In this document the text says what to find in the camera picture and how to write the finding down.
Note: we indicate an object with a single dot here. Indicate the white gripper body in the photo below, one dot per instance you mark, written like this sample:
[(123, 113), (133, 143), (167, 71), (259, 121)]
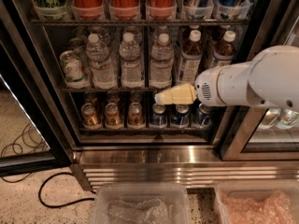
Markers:
[(206, 89)]

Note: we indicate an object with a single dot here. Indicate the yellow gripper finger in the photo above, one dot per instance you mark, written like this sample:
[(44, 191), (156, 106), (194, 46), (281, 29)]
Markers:
[(182, 94)]

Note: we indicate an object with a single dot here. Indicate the blue label tea bottle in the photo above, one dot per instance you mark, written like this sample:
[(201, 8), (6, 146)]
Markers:
[(222, 52), (190, 58)]

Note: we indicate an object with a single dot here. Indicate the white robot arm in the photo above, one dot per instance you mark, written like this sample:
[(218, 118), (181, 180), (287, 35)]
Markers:
[(270, 80)]

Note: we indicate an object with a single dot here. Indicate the right clear water bottle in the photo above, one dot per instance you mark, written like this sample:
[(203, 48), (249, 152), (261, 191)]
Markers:
[(161, 63)]

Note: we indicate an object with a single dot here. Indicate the clear water bottle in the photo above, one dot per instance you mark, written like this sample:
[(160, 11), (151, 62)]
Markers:
[(101, 63), (161, 63), (131, 63)]

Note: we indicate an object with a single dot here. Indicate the middle clear water bottle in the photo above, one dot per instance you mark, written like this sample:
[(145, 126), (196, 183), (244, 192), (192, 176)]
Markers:
[(131, 63)]

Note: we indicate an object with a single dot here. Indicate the left clear water bottle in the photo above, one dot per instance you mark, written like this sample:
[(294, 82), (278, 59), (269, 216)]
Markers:
[(101, 63)]

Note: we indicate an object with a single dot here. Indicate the stainless steel fridge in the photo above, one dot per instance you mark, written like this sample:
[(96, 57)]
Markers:
[(232, 148)]

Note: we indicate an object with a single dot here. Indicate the open fridge glass door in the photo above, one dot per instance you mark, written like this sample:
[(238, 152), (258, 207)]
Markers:
[(30, 140)]

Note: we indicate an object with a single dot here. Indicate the middle blue can front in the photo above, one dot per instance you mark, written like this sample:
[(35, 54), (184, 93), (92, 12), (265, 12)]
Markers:
[(180, 116)]

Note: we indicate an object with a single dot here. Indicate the right blue can front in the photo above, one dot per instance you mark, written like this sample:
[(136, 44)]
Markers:
[(202, 117)]

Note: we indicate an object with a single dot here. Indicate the left blue can front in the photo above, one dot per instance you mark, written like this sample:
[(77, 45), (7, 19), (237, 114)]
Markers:
[(158, 117)]

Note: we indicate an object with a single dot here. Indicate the right gold can front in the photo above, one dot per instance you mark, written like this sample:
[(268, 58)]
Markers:
[(135, 116)]

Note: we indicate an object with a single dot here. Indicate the gold can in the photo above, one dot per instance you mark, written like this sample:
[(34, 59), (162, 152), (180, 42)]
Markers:
[(91, 119), (113, 119), (135, 116)]

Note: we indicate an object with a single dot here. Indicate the middle gold can front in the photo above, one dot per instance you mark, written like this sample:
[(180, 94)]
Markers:
[(113, 119)]

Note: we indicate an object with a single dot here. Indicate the right red cola can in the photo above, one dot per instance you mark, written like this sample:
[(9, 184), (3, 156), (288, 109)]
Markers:
[(160, 9)]

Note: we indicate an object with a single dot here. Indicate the red cola can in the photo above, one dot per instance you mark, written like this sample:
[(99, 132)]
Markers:
[(88, 9), (124, 9), (160, 9)]

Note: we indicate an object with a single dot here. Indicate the left gold can front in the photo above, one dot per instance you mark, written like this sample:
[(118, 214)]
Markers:
[(91, 119)]

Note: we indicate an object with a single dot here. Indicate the green white can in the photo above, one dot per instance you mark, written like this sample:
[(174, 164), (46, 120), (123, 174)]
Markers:
[(75, 76)]

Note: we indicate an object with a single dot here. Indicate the middle red cola can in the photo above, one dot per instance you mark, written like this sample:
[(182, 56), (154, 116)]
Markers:
[(124, 9)]

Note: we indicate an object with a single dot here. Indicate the clear bin pink wrap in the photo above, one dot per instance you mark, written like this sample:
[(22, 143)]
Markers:
[(257, 202)]

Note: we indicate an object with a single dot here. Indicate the clear bin with bubble wrap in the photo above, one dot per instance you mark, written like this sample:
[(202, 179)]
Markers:
[(141, 203)]

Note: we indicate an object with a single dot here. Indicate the left red cola can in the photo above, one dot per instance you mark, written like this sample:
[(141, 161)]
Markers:
[(88, 9)]

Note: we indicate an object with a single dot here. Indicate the middle wire shelf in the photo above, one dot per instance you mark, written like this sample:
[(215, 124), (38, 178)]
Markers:
[(114, 89)]

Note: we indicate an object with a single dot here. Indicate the wire shelf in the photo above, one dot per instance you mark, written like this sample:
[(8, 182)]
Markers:
[(137, 22), (114, 89)]

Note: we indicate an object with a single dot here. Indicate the top wire shelf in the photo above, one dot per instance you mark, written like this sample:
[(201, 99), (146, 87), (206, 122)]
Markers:
[(137, 22)]

